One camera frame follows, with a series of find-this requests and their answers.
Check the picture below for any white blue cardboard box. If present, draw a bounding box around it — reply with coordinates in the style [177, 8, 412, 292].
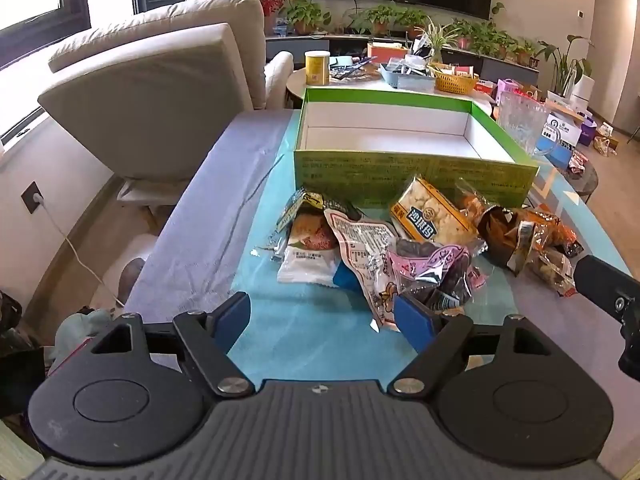
[541, 105, 586, 148]

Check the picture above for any dark round side table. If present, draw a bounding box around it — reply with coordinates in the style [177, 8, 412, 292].
[550, 152, 599, 206]

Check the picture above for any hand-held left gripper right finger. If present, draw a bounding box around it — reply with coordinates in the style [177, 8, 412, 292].
[390, 292, 553, 397]

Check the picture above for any red flower arrangement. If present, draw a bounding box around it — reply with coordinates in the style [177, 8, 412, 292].
[257, 0, 296, 36]

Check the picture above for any yellow biscuit snack packet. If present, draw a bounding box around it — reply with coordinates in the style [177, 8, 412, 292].
[390, 175, 479, 246]

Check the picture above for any spider plant in glass vase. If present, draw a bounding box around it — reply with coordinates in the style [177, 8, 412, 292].
[415, 15, 463, 63]

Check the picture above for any bundle of dark utensils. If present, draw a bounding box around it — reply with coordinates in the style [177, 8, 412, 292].
[330, 55, 381, 81]

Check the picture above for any teal cloth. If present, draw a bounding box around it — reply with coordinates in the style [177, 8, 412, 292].
[50, 307, 116, 376]

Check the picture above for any pink purple snack packet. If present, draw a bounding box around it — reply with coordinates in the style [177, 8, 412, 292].
[387, 239, 488, 312]

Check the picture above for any green potted pothos plant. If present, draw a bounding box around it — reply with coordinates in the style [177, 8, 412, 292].
[282, 0, 331, 36]

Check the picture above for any white humidifier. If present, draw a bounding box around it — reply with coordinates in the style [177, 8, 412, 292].
[570, 74, 597, 111]

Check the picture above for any grey table cloth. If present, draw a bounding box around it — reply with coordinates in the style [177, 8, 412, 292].
[125, 110, 301, 361]

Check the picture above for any tall leafy plant white pot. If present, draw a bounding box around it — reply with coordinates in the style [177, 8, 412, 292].
[535, 35, 596, 102]

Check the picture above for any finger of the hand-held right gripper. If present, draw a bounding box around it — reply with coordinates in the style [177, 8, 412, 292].
[574, 255, 640, 321]

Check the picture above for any black bag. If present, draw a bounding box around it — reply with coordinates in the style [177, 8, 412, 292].
[0, 290, 48, 416]

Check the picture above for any pink gift bag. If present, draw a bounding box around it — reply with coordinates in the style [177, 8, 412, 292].
[497, 79, 521, 106]

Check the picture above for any clear plastic pitcher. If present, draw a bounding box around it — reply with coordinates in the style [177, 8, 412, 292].
[495, 91, 568, 158]

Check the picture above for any yellow woven basket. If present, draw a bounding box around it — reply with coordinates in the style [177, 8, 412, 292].
[431, 62, 480, 95]

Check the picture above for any beige recliner armchair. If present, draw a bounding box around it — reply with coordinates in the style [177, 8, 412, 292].
[37, 0, 296, 211]

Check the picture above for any tan cracker snack packet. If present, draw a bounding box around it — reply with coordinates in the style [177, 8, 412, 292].
[277, 210, 341, 287]

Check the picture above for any blue plastic tray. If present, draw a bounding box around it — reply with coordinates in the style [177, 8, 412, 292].
[380, 60, 438, 93]

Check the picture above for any clear packet of brown nuts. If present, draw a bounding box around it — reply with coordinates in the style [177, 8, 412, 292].
[530, 250, 582, 298]

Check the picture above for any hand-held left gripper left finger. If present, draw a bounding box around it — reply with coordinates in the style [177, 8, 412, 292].
[87, 291, 253, 398]

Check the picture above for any white round table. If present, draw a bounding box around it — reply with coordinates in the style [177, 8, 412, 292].
[287, 67, 501, 111]

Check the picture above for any brown orange crinkled snack packet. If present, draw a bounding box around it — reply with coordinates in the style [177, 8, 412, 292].
[477, 205, 584, 276]

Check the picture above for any white power cable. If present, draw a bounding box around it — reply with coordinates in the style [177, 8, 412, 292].
[37, 200, 126, 307]

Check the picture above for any clear white red-print snack packet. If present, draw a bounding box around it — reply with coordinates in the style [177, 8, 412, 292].
[324, 208, 402, 333]

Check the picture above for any green cardboard box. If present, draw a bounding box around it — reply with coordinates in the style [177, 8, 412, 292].
[293, 86, 540, 208]

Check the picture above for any yellow canister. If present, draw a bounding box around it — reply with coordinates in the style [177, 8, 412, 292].
[305, 51, 332, 86]

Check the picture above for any clear packet of orange snacks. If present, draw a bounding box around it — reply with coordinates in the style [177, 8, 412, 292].
[455, 180, 501, 221]

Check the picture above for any row of potted plants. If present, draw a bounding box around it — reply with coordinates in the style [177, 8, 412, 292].
[452, 17, 543, 68]

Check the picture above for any dark blue snack packet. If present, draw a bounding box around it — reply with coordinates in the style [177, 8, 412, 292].
[272, 187, 358, 261]

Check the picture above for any dark wall outlet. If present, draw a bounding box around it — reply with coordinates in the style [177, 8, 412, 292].
[21, 181, 48, 213]

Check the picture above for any wide green potted plant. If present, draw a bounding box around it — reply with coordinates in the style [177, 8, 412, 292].
[350, 5, 431, 37]

